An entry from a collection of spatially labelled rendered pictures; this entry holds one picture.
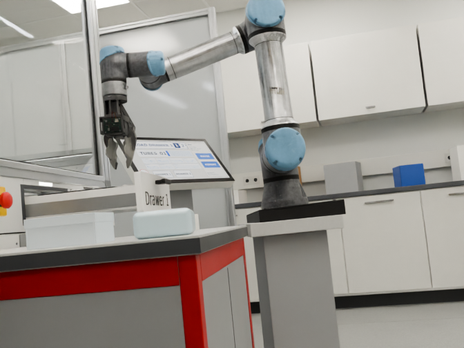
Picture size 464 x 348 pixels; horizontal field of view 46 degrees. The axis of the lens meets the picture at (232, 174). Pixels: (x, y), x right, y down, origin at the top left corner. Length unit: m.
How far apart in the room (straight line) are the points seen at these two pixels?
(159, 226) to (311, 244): 0.87
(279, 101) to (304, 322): 0.66
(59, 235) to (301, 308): 0.92
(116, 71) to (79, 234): 0.82
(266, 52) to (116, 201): 0.62
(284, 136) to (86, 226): 0.80
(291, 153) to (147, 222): 0.78
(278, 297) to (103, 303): 0.86
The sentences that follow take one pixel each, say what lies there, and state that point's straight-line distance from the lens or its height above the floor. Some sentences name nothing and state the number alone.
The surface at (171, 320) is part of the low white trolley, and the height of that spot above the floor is 0.63.
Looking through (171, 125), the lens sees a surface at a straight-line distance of 3.35.
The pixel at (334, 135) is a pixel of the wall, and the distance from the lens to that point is 5.15.
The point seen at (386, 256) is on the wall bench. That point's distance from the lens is 4.42.
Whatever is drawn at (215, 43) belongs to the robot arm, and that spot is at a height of 1.34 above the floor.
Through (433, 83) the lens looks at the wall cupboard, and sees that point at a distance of 4.89.
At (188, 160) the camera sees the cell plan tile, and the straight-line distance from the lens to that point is 2.58.
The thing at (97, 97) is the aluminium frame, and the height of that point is 1.30.
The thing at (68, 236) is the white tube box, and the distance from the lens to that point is 0.96.
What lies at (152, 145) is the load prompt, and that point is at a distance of 2.57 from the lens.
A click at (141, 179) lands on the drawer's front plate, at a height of 0.91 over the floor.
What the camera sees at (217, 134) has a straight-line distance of 3.26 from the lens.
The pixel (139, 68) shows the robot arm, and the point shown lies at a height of 1.25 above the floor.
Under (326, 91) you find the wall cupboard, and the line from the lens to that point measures 4.85.
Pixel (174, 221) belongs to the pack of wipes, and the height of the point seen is 0.78.
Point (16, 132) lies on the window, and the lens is 1.66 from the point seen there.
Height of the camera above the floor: 0.78
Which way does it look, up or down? 5 degrees up
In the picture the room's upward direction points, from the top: 6 degrees counter-clockwise
